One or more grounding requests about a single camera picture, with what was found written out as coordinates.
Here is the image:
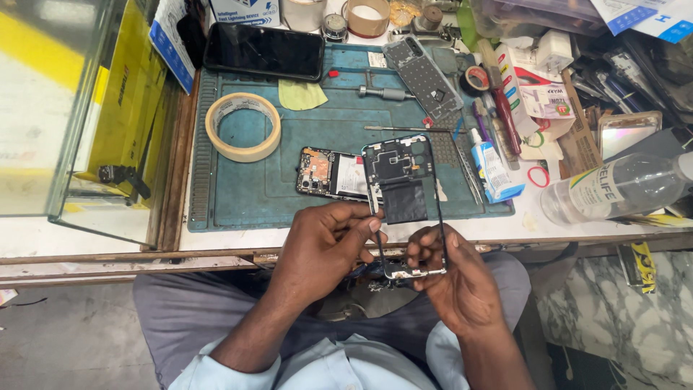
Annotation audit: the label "person's left hand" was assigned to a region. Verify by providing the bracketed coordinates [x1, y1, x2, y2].
[268, 203, 389, 321]

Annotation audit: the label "person's right hand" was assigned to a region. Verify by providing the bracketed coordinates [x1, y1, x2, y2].
[406, 224, 508, 341]

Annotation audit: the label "black phone frame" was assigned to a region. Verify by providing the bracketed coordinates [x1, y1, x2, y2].
[362, 134, 449, 281]

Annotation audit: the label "opened phone with exposed board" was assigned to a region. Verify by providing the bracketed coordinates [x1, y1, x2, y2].
[296, 147, 383, 204]

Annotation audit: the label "blue repair mat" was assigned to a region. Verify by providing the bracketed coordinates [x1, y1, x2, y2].
[188, 43, 515, 233]

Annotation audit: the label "person's light blue shirt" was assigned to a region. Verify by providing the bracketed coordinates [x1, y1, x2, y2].
[168, 321, 483, 390]

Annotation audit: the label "metal tweezers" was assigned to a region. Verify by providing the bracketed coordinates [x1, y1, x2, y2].
[454, 140, 484, 205]

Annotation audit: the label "white glue tube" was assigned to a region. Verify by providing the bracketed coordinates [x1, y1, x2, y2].
[469, 128, 526, 204]

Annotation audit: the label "red rubber band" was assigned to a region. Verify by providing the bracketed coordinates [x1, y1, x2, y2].
[527, 166, 551, 189]

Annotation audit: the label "person's grey trousers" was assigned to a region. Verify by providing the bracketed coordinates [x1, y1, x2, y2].
[132, 251, 532, 390]

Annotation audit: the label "cream masking tape roll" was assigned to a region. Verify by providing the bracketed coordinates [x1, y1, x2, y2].
[205, 92, 282, 163]

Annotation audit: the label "thin metal spudger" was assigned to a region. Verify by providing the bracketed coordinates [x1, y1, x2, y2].
[364, 125, 467, 134]

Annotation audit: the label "yellow cloth piece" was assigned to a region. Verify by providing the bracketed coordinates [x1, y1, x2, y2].
[278, 79, 329, 112]

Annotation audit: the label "purple toothbrush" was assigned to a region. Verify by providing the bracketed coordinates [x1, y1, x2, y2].
[472, 100, 494, 146]

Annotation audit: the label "yellow and black packet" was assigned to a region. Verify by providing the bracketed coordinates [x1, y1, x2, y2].
[617, 241, 658, 294]

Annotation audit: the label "silver screwdriver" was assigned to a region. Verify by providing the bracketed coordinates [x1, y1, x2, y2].
[357, 85, 417, 102]

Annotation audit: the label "clear plastic bottle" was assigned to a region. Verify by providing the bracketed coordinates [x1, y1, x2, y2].
[540, 152, 693, 226]

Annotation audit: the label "brown cardboard piece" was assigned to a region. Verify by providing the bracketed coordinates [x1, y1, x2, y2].
[557, 69, 605, 181]

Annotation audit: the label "black smartphone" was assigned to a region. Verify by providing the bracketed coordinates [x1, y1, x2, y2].
[203, 22, 326, 83]

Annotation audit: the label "white charger box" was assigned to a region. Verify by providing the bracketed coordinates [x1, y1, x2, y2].
[494, 43, 576, 139]

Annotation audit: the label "grey perforated phone plate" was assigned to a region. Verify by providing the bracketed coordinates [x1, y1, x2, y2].
[382, 35, 465, 121]

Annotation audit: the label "small black tape roll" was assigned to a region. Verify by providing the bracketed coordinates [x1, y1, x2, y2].
[460, 65, 491, 99]

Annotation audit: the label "shiny mirror screen panel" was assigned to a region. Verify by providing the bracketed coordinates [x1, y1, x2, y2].
[598, 111, 663, 161]

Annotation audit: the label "round metal part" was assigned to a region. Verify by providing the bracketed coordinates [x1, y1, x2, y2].
[321, 13, 350, 44]

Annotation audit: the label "brown tape roll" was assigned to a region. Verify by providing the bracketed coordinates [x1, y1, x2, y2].
[341, 0, 392, 39]

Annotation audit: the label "white and blue box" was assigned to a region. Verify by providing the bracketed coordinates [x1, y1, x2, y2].
[208, 0, 282, 28]

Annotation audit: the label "blue and white packet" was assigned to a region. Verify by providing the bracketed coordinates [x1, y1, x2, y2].
[148, 0, 209, 96]

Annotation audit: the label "white charger adapter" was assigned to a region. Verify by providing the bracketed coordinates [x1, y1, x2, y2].
[535, 29, 575, 74]

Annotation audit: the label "glass display case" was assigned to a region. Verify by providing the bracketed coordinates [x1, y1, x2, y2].
[0, 0, 185, 251]

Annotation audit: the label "heap of tools and parts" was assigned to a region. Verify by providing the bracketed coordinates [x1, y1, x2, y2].
[568, 30, 693, 131]

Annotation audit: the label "white and blue packets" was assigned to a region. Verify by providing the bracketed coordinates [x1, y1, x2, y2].
[589, 0, 693, 45]

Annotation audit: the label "red handled brush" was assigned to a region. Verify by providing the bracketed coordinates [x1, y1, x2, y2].
[478, 39, 523, 157]

